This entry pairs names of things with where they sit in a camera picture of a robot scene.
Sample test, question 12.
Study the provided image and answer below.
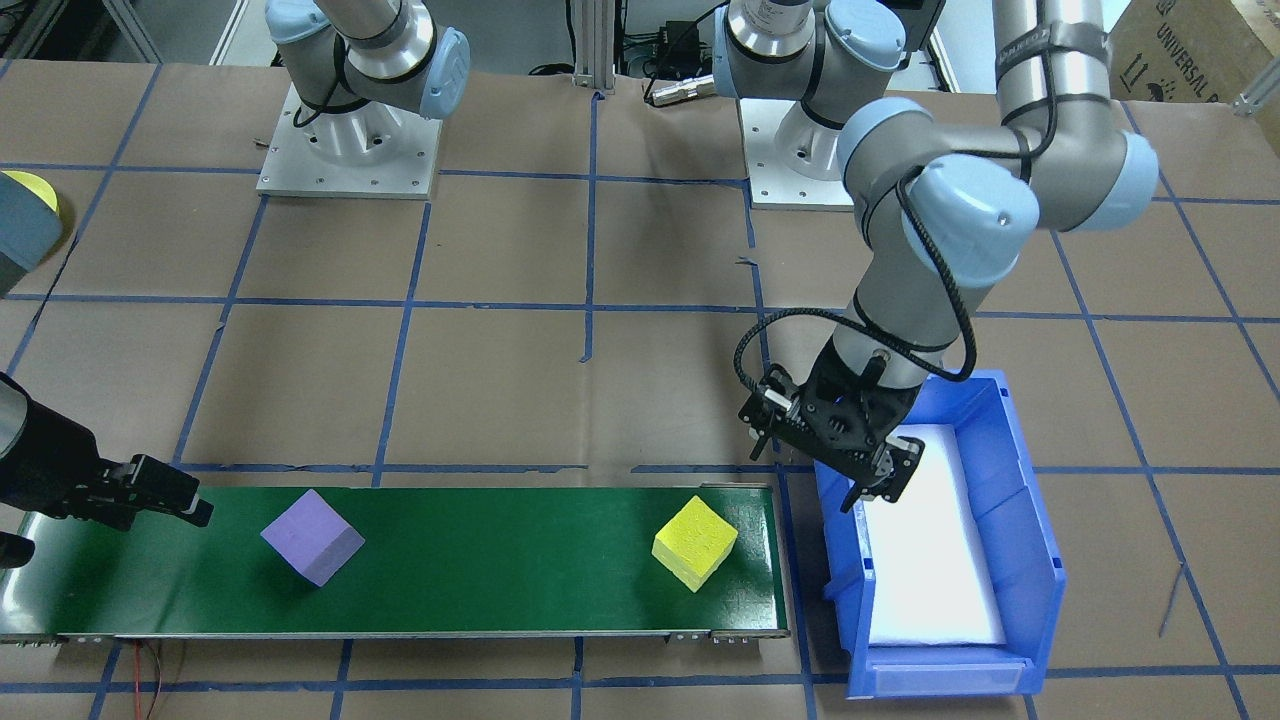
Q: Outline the yellow foam block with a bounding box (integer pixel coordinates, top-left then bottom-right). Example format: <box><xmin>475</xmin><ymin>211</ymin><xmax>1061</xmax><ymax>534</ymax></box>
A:
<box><xmin>652</xmin><ymin>496</ymin><xmax>739</xmax><ymax>592</ymax></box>

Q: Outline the purple foam block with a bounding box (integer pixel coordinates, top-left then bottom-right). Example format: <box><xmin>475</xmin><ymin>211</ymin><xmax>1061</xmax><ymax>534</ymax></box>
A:
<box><xmin>260</xmin><ymin>489</ymin><xmax>366</xmax><ymax>588</ymax></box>

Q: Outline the yellow plate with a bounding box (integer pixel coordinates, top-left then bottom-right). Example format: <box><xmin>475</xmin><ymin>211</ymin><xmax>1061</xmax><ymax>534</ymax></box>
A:
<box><xmin>5</xmin><ymin>170</ymin><xmax>73</xmax><ymax>251</ymax></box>

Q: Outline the white foam sheet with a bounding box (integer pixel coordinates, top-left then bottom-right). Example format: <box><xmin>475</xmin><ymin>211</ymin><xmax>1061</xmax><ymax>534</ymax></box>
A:
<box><xmin>860</xmin><ymin>425</ymin><xmax>1006</xmax><ymax>646</ymax></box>

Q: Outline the blue plastic storage bin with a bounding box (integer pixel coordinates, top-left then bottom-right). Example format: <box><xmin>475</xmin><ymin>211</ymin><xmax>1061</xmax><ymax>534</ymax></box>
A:
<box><xmin>815</xmin><ymin>370</ymin><xmax>1067</xmax><ymax>699</ymax></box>

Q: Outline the green conveyor belt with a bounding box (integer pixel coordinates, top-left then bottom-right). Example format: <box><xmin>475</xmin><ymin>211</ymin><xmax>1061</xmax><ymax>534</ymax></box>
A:
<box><xmin>0</xmin><ymin>462</ymin><xmax>793</xmax><ymax>644</ymax></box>

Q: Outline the silver cylindrical connector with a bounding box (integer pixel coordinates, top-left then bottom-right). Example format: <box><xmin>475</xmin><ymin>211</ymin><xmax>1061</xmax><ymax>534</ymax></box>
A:
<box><xmin>646</xmin><ymin>78</ymin><xmax>717</xmax><ymax>107</ymax></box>

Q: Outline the black power adapter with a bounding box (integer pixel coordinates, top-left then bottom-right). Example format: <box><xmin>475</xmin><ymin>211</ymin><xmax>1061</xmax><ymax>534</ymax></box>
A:
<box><xmin>658</xmin><ymin>20</ymin><xmax>703</xmax><ymax>73</ymax></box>

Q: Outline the brown cardboard box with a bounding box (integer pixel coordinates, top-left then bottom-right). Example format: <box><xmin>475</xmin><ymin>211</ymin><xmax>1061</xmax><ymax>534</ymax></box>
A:
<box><xmin>1105</xmin><ymin>0</ymin><xmax>1280</xmax><ymax>106</ymax></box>

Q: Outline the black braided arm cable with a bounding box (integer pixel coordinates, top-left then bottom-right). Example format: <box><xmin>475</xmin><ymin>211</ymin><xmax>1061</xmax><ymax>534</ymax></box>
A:
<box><xmin>733</xmin><ymin>150</ymin><xmax>1051</xmax><ymax>441</ymax></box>

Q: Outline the thin red wire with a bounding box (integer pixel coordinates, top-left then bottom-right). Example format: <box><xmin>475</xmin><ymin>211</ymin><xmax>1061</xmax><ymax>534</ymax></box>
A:
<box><xmin>133</xmin><ymin>640</ymin><xmax>166</xmax><ymax>720</ymax></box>

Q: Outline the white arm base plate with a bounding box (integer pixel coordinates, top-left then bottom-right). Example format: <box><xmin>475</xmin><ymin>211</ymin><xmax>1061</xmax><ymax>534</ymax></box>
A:
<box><xmin>742</xmin><ymin>100</ymin><xmax>863</xmax><ymax>213</ymax></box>
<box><xmin>256</xmin><ymin>82</ymin><xmax>443</xmax><ymax>201</ymax></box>

